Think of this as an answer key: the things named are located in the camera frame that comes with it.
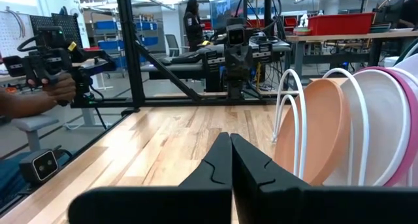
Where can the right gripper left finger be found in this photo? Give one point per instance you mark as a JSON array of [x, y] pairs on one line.
[[163, 207]]

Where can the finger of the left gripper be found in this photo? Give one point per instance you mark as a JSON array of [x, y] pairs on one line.
[[234, 64], [245, 64]]

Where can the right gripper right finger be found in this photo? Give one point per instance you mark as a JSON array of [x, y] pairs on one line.
[[294, 207]]

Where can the orange plate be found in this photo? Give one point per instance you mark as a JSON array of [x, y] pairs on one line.
[[320, 129]]

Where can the white plate teal underside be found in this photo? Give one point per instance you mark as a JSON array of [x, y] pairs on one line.
[[409, 47]]

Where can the pink plate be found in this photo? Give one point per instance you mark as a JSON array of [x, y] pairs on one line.
[[414, 119]]

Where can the person's forearm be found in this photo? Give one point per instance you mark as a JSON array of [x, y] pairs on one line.
[[19, 104]]

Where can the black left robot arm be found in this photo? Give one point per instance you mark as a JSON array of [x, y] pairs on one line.
[[238, 88]]

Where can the yellow tag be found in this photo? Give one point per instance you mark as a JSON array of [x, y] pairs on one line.
[[72, 46], [205, 42]]

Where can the person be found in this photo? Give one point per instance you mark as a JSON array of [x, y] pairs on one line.
[[193, 25]]

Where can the blue screen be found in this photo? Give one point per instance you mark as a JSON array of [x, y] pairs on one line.
[[225, 5]]

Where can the grey chair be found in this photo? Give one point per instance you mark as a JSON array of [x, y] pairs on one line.
[[172, 44]]

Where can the wooden background table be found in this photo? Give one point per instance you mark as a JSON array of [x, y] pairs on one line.
[[343, 37]]

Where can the red bin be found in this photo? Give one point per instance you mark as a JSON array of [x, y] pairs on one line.
[[339, 24]]

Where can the blue storage bin shelf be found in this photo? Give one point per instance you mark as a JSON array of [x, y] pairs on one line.
[[107, 25]]

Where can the person's hand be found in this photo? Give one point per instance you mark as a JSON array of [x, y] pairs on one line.
[[62, 87]]

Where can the black pegboard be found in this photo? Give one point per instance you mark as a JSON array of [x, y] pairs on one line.
[[65, 25]]

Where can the white pegboard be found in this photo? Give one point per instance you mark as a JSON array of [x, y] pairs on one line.
[[13, 34]]

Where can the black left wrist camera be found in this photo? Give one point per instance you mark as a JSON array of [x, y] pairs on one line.
[[235, 36]]

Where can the black aluminium table frame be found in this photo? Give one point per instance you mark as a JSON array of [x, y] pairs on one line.
[[130, 38]]

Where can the black stereo camera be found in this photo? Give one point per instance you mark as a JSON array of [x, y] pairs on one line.
[[39, 166]]

